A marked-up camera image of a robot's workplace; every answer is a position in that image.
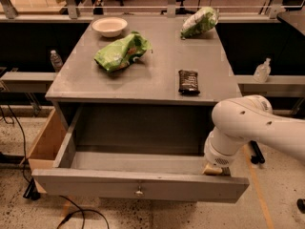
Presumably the clear sanitizer pump bottle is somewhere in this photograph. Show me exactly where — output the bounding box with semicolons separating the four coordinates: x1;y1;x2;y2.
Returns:
254;58;271;83

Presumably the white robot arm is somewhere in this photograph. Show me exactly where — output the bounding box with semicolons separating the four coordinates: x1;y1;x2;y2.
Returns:
203;94;305;175

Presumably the grey top drawer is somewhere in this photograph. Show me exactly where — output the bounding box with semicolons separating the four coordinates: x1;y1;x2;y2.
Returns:
32;104;249;203

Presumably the clear water bottle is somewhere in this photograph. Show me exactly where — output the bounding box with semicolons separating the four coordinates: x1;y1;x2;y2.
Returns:
51;50;63;73

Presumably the wooden open box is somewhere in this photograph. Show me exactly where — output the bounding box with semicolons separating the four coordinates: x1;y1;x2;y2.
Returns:
27;108;70;195

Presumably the grey drawer cabinet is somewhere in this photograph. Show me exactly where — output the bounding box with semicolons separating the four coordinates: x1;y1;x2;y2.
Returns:
45;14;245;157

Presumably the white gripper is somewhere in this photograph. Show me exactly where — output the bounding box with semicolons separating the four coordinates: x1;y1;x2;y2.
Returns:
203;135;238;176

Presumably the grey left bench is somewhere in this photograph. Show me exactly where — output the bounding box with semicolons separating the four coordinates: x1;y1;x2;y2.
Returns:
1;72;57;94

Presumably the green chip bag front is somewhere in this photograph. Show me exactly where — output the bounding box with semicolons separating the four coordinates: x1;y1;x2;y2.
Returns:
93;31;152;73

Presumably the grey right bench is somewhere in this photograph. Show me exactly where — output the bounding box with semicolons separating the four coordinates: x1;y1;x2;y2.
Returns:
235;75;305;97

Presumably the white bowl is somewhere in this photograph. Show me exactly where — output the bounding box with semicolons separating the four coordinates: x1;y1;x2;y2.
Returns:
92;17;128;38

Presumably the black floor cable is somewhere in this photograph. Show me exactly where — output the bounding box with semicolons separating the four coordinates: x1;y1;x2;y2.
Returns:
0;103;111;229

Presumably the green chip bag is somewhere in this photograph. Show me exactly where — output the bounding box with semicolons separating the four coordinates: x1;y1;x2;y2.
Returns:
180;7;219;39
93;31;152;73

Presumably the grey bench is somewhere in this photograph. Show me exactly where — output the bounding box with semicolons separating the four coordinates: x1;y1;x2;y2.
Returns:
1;72;57;94
235;75;305;97

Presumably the green chip bag rear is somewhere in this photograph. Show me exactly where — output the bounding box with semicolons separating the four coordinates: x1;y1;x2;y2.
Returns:
180;7;219;39

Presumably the dark brown snack packet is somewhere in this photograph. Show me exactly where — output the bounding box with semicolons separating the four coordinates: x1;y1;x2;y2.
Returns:
178;70;200;94

